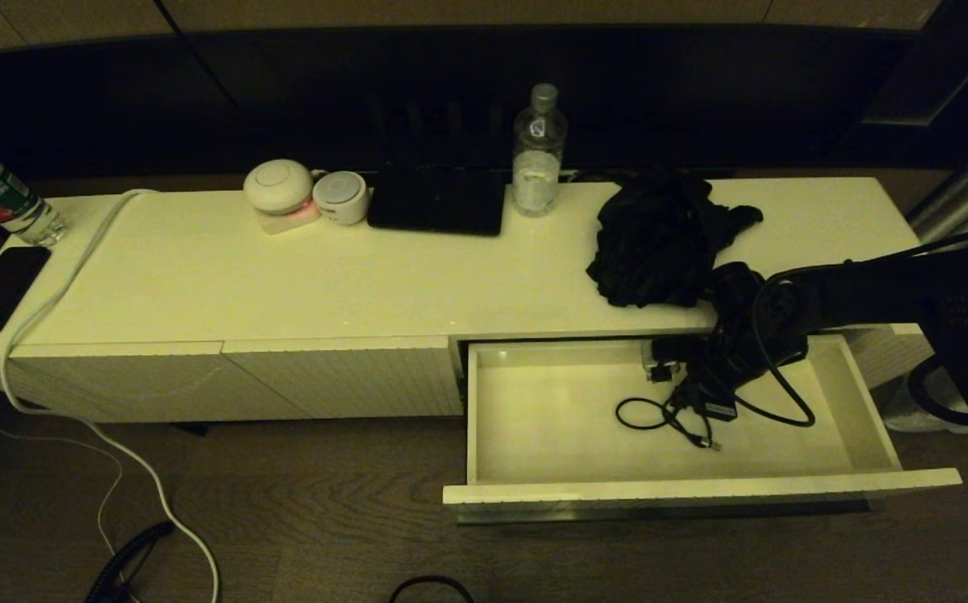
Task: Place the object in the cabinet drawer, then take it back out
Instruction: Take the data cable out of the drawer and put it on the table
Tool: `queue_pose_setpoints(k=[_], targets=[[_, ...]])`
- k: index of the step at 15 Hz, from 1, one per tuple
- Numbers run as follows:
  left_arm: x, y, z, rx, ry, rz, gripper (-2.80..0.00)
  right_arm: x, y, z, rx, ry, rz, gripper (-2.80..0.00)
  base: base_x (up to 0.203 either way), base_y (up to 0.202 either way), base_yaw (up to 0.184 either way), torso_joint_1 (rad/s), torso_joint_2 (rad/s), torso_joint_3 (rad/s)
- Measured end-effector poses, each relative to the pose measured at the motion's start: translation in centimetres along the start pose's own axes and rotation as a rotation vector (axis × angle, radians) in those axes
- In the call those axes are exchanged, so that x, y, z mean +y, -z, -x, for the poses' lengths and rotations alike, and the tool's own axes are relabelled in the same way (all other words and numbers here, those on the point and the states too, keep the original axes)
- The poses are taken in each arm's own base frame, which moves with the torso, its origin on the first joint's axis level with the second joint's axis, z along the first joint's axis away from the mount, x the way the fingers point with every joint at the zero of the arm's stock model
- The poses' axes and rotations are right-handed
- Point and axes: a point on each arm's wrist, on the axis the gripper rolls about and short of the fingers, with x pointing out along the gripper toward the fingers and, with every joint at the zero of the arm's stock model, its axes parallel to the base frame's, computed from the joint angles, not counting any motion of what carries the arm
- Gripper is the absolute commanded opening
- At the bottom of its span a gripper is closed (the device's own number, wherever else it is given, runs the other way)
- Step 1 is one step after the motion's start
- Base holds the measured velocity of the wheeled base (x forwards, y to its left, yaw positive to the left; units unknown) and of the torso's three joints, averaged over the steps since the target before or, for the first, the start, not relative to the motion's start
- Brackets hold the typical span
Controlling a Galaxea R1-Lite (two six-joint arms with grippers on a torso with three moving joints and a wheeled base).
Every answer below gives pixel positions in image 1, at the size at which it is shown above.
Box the short black USB cable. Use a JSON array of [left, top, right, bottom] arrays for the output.
[[615, 381, 722, 451]]

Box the white drawer with black handle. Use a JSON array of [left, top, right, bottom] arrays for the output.
[[442, 333, 962, 525]]

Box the black umbrella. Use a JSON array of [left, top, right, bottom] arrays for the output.
[[586, 172, 765, 309]]

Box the white low cabinet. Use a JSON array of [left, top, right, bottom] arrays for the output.
[[0, 176, 933, 422]]

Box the clear bottle with grey cap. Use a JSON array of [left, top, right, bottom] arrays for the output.
[[512, 83, 569, 218]]

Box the black flat rectangular device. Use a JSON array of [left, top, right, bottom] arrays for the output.
[[367, 164, 507, 236]]

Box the small white round speaker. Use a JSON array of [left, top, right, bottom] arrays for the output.
[[313, 171, 369, 225]]

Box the white base with pink light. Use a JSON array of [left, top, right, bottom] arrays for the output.
[[256, 199, 322, 235]]

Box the large white dome device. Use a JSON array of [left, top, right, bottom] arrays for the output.
[[244, 159, 315, 214]]

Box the black smartphone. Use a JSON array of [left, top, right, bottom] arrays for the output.
[[0, 245, 53, 337]]

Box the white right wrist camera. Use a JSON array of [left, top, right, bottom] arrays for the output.
[[640, 335, 698, 369]]

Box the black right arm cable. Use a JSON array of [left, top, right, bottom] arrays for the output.
[[731, 226, 968, 429]]

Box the black floor cable loop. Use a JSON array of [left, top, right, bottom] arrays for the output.
[[389, 575, 475, 603]]

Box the black coiled cable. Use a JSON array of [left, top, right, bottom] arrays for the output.
[[85, 521, 177, 603]]

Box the thin white charging cable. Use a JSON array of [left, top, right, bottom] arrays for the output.
[[0, 333, 126, 558]]

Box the thick white power cable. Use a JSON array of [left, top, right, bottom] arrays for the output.
[[0, 188, 222, 603]]

